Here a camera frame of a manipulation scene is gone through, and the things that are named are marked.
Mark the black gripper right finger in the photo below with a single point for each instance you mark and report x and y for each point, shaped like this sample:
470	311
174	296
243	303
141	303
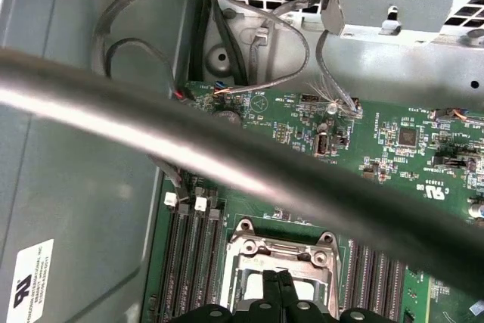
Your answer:
288	289

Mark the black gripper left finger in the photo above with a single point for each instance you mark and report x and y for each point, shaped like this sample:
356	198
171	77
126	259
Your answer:
271	285

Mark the CPU chip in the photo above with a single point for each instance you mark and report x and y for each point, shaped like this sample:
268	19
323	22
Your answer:
310	289

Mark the metal socket cover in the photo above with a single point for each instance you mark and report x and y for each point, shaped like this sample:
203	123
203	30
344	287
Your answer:
332	285

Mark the CPU socket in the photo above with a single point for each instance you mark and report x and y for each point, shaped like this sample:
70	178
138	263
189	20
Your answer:
250	249

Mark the RAM slot with black latch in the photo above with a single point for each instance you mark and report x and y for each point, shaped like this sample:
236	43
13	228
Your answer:
183	208
382	292
352	292
215	214

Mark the green motherboard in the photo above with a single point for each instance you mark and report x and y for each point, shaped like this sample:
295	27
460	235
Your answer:
378	141

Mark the black PC case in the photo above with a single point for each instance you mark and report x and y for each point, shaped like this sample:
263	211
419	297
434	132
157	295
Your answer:
75	168

